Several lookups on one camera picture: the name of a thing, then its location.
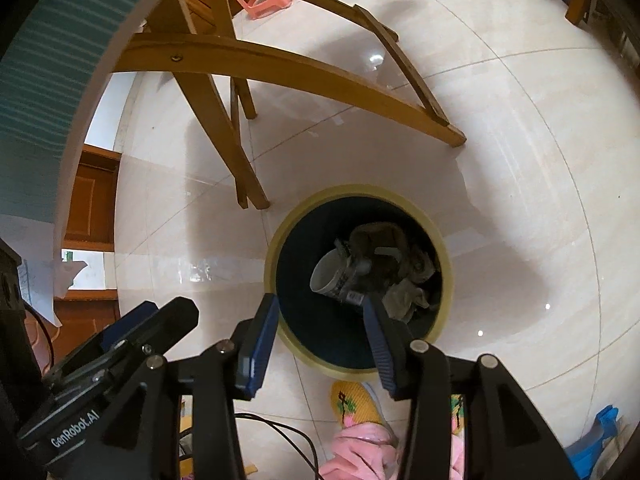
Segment person's right yellow slipper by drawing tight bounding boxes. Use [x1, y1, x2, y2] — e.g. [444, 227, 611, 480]
[450, 394, 466, 433]

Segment brown egg carton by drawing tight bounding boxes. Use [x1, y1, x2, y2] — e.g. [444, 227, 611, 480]
[347, 222, 418, 286]

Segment checkered paper cup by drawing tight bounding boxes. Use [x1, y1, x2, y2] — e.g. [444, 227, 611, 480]
[310, 247, 368, 307]

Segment pale wrapper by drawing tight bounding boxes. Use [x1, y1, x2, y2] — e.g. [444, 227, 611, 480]
[382, 280, 431, 321]

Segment blue plastic item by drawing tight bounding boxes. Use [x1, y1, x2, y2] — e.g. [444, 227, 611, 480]
[565, 405, 621, 480]

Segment brown wooden door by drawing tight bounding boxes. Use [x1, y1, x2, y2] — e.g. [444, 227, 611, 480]
[50, 144, 123, 346]

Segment person's left leg pink pants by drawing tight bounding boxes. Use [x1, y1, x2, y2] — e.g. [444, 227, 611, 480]
[320, 422, 401, 480]

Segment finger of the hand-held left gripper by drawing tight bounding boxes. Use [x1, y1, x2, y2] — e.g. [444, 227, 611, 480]
[50, 296, 200, 386]
[100, 301, 161, 351]

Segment person's left yellow slipper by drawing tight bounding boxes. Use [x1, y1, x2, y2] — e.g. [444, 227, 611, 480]
[330, 380, 386, 431]

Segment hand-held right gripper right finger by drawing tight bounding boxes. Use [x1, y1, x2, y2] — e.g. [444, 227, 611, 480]
[362, 296, 576, 480]

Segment black cable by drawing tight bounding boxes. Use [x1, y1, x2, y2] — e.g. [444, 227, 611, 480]
[235, 412, 321, 480]

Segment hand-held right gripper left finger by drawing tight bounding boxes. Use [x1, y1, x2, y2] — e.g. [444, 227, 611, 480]
[95, 292, 281, 480]

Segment black trash bin yellow rim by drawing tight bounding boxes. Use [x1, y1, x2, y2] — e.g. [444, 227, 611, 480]
[264, 185, 453, 380]

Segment person's yellow slipper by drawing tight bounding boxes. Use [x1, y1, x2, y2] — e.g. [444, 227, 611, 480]
[450, 394, 466, 433]
[330, 380, 386, 431]

